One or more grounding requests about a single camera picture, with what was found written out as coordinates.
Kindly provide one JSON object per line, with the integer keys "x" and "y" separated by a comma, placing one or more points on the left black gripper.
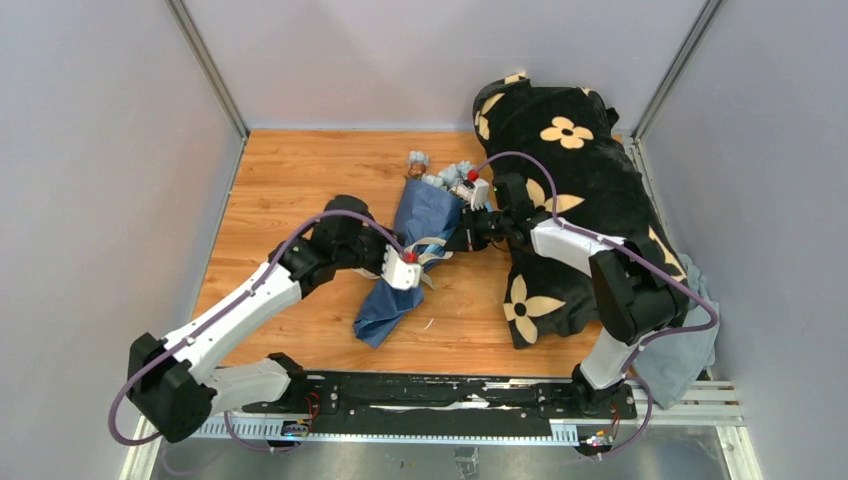
{"x": 370, "y": 231}

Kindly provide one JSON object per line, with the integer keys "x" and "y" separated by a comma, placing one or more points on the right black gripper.
{"x": 466, "y": 237}

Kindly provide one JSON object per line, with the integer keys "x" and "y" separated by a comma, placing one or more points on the cream printed ribbon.
{"x": 430, "y": 251}

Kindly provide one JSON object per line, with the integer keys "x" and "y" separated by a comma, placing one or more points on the blue wrapping paper sheet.
{"x": 426, "y": 217}

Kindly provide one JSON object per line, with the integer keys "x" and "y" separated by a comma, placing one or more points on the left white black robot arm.
{"x": 175, "y": 382}

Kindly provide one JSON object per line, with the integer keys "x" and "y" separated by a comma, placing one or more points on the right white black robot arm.
{"x": 634, "y": 296}

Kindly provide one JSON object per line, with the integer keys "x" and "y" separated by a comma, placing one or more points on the black floral plush blanket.
{"x": 559, "y": 140}

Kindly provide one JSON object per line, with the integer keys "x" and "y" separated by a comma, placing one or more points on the grey blue cloth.
{"x": 671, "y": 365}

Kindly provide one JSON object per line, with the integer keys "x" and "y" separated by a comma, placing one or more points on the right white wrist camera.
{"x": 473, "y": 192}

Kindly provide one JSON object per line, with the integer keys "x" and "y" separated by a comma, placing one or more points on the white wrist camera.
{"x": 473, "y": 192}
{"x": 402, "y": 270}

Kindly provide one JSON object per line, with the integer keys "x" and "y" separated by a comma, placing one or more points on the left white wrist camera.
{"x": 402, "y": 270}

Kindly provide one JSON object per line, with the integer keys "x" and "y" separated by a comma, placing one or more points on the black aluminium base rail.
{"x": 335, "y": 406}

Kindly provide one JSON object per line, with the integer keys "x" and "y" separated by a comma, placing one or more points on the left aluminium corner post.
{"x": 195, "y": 41}

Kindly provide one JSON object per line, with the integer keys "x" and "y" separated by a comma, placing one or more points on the aluminium corner post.
{"x": 695, "y": 34}
{"x": 195, "y": 41}

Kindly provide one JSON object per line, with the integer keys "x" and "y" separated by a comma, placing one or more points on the right aluminium corner post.
{"x": 695, "y": 34}

